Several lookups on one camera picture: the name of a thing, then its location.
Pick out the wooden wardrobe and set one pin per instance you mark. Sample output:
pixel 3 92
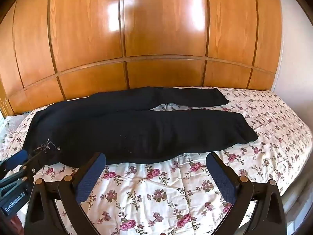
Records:
pixel 159 29

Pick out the floral bedspread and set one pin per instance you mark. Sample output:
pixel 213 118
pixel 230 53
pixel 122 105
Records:
pixel 171 188

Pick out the black pants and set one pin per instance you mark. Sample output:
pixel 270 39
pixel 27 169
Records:
pixel 122 132

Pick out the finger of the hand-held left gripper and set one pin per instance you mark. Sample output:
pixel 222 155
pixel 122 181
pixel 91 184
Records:
pixel 20 155
pixel 34 164

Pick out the white lace cloth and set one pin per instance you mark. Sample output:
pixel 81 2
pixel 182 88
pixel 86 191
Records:
pixel 6 124

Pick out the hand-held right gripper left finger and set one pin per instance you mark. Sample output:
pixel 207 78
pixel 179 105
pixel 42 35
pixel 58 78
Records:
pixel 91 176

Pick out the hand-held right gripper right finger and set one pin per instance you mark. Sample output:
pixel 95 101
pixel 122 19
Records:
pixel 221 176

